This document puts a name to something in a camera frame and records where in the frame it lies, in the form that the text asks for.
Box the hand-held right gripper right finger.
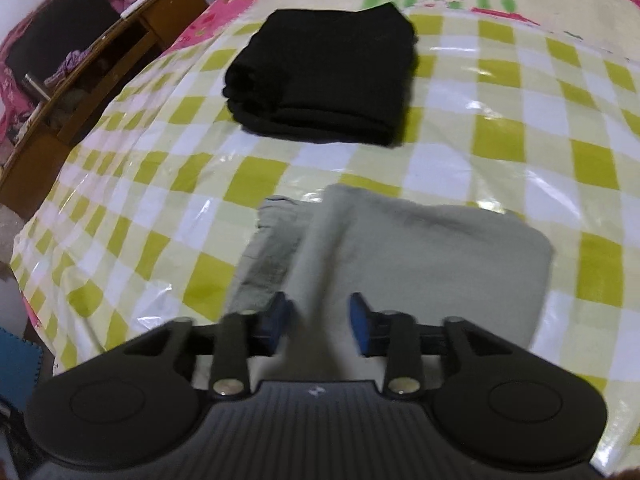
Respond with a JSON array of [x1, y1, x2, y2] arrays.
[[348, 292, 516, 397]]

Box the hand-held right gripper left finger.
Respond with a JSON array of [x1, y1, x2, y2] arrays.
[[120, 291, 296, 397]]

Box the grey-green pants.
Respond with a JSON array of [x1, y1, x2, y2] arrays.
[[225, 184, 555, 382]]

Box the black folded pants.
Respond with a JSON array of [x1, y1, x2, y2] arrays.
[[222, 2, 420, 149]]

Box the green checkered plastic sheet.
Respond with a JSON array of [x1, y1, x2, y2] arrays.
[[10, 10, 640, 477]]

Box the blue foam mat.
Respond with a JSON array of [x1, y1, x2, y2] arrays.
[[0, 329, 47, 414]]

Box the wooden desk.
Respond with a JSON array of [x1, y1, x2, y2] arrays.
[[0, 0, 211, 222]]

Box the pink printed cloth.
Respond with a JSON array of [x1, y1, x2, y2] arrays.
[[0, 0, 144, 162]]

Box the white pen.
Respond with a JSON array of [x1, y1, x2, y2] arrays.
[[119, 0, 155, 19]]

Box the black monitor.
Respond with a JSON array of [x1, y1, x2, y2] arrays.
[[5, 0, 124, 87]]

